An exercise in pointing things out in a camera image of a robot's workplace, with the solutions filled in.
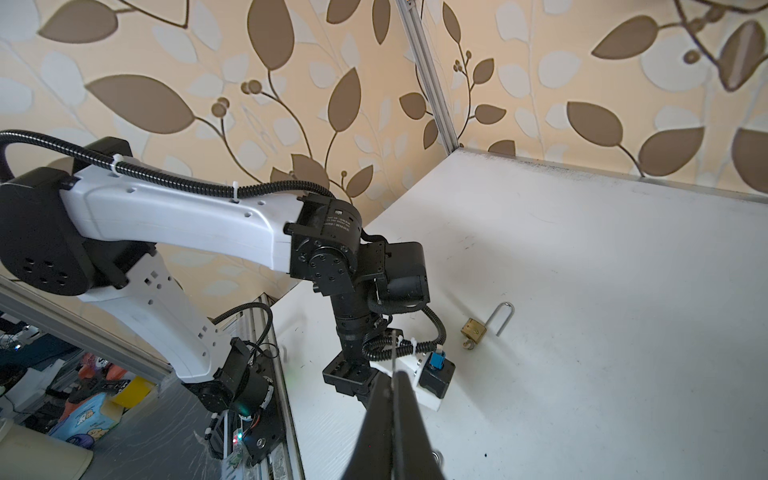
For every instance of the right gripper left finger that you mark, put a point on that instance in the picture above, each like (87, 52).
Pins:
(372, 456)

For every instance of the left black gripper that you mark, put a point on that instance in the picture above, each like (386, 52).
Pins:
(351, 378)

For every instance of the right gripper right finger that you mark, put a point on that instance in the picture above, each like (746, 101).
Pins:
(412, 453)

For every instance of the brass padlock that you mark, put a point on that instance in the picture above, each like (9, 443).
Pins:
(474, 330)

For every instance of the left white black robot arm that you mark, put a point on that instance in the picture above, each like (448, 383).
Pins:
(118, 235)

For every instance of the colourful tissue pack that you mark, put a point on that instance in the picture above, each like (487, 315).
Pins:
(89, 422)

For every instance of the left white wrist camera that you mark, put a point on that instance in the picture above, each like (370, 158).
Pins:
(430, 375)

